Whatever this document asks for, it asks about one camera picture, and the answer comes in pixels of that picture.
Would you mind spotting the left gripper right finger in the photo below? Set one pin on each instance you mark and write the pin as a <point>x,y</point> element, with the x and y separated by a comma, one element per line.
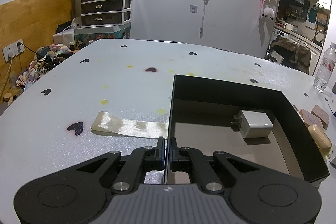
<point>196,165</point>

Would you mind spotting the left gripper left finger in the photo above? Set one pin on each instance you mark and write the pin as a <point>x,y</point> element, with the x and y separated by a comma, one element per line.
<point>137,164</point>

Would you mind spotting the black storage box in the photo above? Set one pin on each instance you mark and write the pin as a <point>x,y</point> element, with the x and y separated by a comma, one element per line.
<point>201,116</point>

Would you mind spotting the white wall charger cube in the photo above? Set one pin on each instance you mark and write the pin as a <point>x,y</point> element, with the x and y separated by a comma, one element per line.
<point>253,124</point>

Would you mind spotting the pink compact box front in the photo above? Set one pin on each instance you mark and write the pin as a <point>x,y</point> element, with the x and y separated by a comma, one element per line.
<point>310,119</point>

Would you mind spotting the pink compact box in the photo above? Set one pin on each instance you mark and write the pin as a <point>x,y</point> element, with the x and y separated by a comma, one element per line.
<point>322,115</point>
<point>310,119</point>

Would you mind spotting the gold earbuds case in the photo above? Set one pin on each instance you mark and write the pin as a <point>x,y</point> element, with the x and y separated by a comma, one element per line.
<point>322,141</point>

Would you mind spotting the cream satin ribbon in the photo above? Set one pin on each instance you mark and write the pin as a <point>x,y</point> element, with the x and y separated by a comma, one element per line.
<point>108,125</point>

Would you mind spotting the pile of plush toys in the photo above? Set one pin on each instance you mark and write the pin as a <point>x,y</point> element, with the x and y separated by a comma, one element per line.
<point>45,59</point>

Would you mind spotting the white three-drawer cabinet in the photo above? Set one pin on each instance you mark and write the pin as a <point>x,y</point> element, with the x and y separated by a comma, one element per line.
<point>105,12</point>

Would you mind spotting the brown jacket on chair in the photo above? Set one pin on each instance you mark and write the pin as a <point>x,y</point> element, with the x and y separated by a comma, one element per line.
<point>294,55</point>

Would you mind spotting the white plush sheep toy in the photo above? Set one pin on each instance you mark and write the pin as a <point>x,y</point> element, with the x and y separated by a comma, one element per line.
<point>268,13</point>

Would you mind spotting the clear water bottle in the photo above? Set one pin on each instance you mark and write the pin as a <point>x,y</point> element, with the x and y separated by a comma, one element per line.
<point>325,70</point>

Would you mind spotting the white wall power outlet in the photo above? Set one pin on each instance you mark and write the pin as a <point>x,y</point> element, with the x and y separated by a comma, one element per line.
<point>12,50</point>

